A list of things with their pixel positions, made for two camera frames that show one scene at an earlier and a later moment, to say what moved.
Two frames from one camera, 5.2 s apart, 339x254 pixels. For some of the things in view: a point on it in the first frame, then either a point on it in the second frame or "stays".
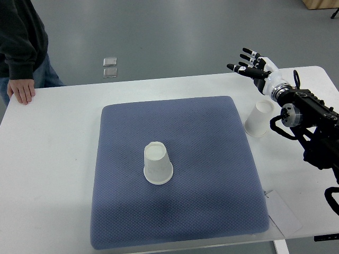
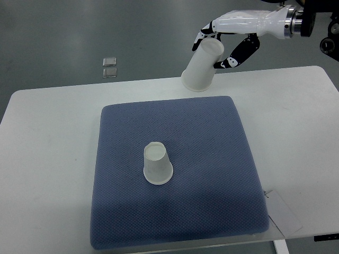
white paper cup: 158,168 stays
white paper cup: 257,123 → 197,74
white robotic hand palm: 275,78 → 263,22
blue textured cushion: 215,190 stays
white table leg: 280,246 stays
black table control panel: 326,237 stays
